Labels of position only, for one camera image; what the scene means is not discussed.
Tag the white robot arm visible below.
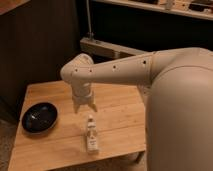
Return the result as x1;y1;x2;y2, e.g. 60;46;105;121
60;47;213;171

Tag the black ceramic bowl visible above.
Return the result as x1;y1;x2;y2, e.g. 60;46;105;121
21;102;58;134

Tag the small white bottle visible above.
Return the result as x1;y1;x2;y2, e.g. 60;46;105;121
86;115;99;154

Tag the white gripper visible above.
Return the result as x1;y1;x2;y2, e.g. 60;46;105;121
72;83;98;114

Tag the metal pole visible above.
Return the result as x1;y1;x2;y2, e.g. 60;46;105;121
86;0;94;41

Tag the wooden shelf unit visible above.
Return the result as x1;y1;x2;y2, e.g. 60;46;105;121
77;0;213;60

